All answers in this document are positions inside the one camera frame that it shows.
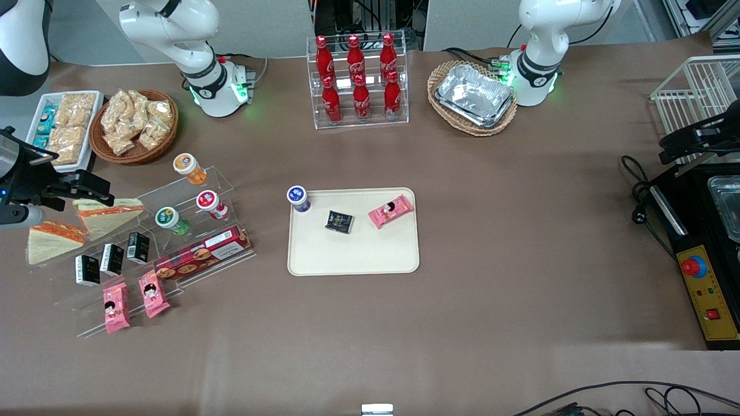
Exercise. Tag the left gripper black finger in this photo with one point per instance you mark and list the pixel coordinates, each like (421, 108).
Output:
(673, 145)

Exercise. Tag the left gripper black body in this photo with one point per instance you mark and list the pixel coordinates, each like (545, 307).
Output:
(713, 132)

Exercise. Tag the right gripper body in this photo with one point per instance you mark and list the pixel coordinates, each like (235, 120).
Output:
(29, 176)

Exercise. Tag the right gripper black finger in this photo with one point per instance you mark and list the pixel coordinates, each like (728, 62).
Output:
(87, 183)
(104, 199)

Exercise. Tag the triangular sandwich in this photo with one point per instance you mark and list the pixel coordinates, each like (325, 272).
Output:
(107, 216)
(52, 245)

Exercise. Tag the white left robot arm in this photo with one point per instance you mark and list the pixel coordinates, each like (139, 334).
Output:
(540, 52)

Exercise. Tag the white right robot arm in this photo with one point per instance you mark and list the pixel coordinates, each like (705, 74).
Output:
(196, 34)

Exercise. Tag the shiny metal tray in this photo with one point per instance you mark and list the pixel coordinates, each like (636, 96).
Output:
(728, 208)

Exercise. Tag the beige plastic serving tray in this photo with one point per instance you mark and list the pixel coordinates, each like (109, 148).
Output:
(358, 254)

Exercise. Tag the grey metal bar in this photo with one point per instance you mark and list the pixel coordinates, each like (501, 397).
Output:
(691, 167)

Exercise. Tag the blue wrapped snack pack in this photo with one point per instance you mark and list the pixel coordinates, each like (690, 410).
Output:
(40, 142)
(44, 127)
(48, 112)

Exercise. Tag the clear wrapped cracker pack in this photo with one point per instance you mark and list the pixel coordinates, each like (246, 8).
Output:
(76, 110)
(66, 141)

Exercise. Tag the white rectangular snack bin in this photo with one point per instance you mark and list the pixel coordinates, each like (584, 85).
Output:
(92, 133)

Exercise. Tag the dark brown wicker basket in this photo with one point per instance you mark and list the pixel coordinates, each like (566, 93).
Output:
(136, 156)

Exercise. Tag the clear bag of snacks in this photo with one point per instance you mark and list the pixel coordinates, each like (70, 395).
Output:
(159, 118)
(121, 141)
(139, 104)
(115, 112)

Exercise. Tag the small black snack box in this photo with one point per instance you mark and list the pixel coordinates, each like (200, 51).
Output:
(88, 270)
(112, 259)
(138, 248)
(339, 222)

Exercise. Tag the black machine with yellow panel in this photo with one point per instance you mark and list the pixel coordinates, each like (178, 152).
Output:
(694, 202)

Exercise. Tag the silver metal lever bar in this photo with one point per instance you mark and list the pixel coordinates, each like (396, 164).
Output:
(669, 211)

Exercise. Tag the green cap small bottle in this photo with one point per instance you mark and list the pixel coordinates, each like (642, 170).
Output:
(169, 219)

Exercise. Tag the orange cap small bottle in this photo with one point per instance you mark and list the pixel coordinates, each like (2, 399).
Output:
(188, 166)

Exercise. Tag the red cap small bottle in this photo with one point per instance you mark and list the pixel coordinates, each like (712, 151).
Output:
(209, 203)

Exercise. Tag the pink snack pack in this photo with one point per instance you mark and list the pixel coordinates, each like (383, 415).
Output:
(154, 294)
(391, 211)
(116, 308)

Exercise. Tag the red cookie box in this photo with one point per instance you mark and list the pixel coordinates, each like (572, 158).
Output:
(202, 253)

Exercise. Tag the red emergency stop button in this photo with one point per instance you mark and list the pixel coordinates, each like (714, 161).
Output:
(692, 266)

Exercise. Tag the clear acrylic tiered stand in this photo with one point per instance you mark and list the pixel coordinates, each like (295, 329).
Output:
(225, 179)

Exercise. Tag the blue cap small bottle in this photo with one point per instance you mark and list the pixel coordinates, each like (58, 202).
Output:
(298, 197)

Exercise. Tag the light woven wicker basket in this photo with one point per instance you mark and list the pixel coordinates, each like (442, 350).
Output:
(468, 128)

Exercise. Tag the aluminium foil container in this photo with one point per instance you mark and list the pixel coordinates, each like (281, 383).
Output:
(474, 92)

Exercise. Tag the red cola bottle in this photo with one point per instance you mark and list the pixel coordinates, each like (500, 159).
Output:
(324, 60)
(362, 103)
(388, 56)
(332, 104)
(355, 58)
(393, 99)

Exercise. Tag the clear acrylic bottle rack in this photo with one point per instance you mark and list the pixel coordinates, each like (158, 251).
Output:
(399, 115)

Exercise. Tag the black equipment rack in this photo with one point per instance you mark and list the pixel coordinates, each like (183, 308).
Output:
(370, 17)

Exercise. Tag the small silver white device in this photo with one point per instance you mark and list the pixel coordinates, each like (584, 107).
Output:
(377, 409)

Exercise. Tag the red rocker switch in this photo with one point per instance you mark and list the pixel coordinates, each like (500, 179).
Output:
(713, 314)

